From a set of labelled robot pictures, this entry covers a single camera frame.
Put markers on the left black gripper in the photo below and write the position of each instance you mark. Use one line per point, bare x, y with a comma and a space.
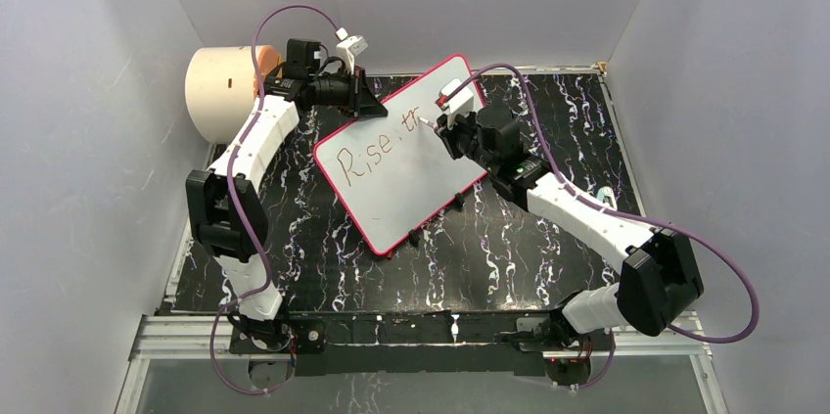
367, 106

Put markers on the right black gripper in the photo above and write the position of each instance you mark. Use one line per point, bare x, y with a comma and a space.
448, 134

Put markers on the pink framed whiteboard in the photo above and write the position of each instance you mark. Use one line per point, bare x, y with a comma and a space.
393, 173

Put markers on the white whiteboard marker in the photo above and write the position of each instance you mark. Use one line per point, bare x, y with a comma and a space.
427, 122

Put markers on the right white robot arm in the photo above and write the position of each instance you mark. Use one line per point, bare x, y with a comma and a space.
659, 276

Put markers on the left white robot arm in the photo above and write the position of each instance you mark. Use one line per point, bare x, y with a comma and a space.
226, 215

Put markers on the black whiteboard stand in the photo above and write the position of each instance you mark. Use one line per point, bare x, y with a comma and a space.
414, 236

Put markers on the cream cylindrical drawer box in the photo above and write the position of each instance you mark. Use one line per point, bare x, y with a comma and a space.
220, 87

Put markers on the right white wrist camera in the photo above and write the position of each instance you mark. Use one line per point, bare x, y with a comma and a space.
458, 105

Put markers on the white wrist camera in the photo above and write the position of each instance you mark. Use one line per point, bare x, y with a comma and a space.
349, 47
458, 105

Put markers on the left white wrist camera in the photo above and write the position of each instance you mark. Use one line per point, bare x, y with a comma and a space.
349, 47

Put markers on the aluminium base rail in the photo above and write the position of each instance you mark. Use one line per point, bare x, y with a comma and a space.
434, 362

